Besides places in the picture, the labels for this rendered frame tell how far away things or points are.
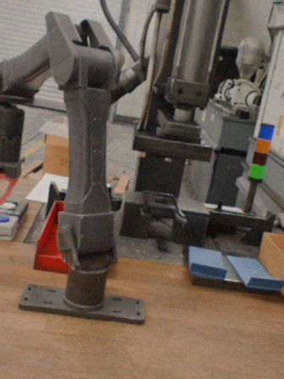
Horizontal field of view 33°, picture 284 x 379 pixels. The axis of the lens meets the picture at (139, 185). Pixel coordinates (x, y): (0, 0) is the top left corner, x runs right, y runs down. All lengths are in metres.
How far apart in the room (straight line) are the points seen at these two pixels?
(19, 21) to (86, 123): 9.90
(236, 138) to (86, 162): 3.53
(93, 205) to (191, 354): 0.26
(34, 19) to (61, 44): 9.78
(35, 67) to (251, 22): 9.74
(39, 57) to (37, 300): 0.41
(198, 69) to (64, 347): 0.65
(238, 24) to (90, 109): 9.78
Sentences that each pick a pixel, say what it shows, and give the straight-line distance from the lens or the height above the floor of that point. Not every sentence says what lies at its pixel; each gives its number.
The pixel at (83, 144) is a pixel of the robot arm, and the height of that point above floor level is 1.16.
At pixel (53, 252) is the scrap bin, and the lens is 0.99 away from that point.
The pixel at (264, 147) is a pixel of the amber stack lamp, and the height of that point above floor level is 1.13.
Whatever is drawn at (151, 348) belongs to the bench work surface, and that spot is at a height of 0.90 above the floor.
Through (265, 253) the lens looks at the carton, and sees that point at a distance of 1.13.
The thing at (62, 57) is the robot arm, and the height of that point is 1.28.
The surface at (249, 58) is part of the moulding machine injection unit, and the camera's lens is 5.55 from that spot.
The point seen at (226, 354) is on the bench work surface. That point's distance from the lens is 0.78.
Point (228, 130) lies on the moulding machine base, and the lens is 4.22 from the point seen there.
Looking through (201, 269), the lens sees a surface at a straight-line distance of 0.96.
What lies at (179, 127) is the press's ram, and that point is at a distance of 1.08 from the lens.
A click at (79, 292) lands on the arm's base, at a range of 0.78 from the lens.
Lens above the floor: 1.30
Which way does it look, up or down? 14 degrees down
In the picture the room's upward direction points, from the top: 10 degrees clockwise
